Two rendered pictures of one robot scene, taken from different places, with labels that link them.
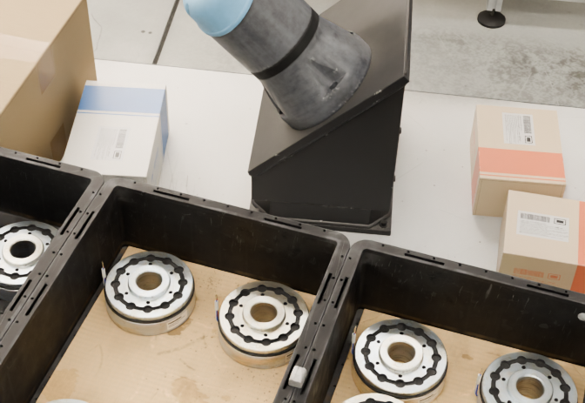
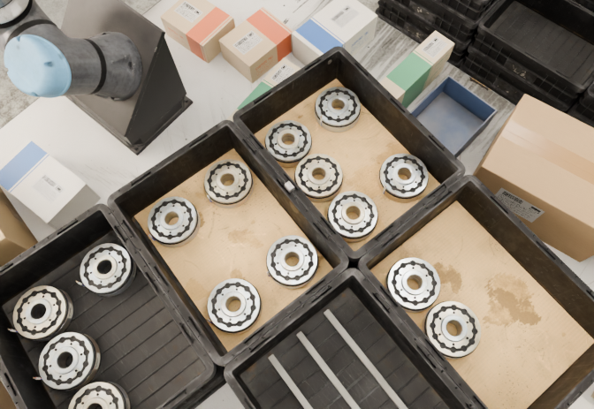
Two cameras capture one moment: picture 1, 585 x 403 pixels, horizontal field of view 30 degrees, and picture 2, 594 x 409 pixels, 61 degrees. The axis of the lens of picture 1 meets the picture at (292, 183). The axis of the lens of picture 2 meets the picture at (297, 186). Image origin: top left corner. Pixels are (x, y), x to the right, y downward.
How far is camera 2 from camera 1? 48 cm
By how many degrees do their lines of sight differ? 35
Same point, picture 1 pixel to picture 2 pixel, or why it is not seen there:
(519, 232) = (244, 53)
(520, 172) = (213, 29)
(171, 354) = (213, 231)
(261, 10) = (74, 61)
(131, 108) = (30, 164)
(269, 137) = (115, 113)
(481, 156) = (192, 36)
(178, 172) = (79, 168)
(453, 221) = (205, 73)
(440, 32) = not seen: outside the picture
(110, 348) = (190, 256)
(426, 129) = not seen: hidden behind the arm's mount
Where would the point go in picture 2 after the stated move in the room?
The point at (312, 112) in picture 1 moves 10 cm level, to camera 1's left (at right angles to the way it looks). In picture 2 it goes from (133, 85) to (102, 117)
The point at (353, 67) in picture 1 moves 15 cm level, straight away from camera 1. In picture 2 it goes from (129, 49) to (83, 15)
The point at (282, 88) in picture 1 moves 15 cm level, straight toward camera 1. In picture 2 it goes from (110, 87) to (163, 120)
